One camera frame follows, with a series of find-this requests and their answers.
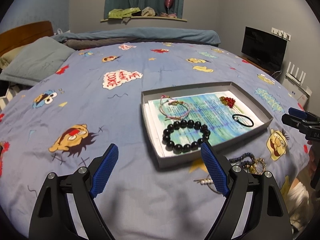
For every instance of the wooden headboard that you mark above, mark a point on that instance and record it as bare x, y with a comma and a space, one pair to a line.
24, 35

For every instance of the teal folded blanket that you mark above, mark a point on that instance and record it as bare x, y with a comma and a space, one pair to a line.
209, 37

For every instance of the olive green pillow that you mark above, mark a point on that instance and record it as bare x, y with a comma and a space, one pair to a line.
8, 57

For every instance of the white wifi router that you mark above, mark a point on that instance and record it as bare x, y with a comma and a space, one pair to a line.
295, 74

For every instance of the red bead ornament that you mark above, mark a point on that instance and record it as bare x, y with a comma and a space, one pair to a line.
227, 101

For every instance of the beige cloth on sill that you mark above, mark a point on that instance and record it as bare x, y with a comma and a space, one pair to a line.
148, 12

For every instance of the pink cloth on sill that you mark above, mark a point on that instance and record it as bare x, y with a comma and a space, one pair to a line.
163, 14

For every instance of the green cloth on sill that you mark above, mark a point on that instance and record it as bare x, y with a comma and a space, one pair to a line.
117, 14

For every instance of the blue cartoon bed cover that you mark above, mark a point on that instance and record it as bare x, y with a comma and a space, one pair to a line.
94, 100

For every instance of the grey shallow cardboard tray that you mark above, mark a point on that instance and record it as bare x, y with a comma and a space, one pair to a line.
183, 137

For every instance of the wooden desk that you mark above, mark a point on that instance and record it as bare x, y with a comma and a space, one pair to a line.
269, 72

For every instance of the person's right hand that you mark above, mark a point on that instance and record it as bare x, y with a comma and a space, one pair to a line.
312, 164

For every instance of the pink balloon on stick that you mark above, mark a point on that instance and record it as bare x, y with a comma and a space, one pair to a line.
168, 4

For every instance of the pearl hair clip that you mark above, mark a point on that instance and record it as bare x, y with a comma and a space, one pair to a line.
204, 181

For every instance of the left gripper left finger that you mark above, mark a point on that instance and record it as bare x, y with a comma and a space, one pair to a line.
52, 217

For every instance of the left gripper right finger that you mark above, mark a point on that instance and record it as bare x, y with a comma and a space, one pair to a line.
267, 217

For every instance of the grey-blue pillow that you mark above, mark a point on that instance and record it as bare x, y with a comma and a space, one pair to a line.
36, 62

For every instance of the printed blue-green paper sheet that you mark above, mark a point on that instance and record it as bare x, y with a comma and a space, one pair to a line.
223, 122

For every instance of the white wall hook rack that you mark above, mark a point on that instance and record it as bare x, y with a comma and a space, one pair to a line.
281, 34

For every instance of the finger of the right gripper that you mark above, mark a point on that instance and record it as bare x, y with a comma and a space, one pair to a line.
295, 122
304, 115

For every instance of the white box under router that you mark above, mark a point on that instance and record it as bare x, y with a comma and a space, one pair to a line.
296, 91

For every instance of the black monitor screen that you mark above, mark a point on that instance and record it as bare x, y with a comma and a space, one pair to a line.
265, 49

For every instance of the wooden window sill shelf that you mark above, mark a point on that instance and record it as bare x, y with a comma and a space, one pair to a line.
143, 18

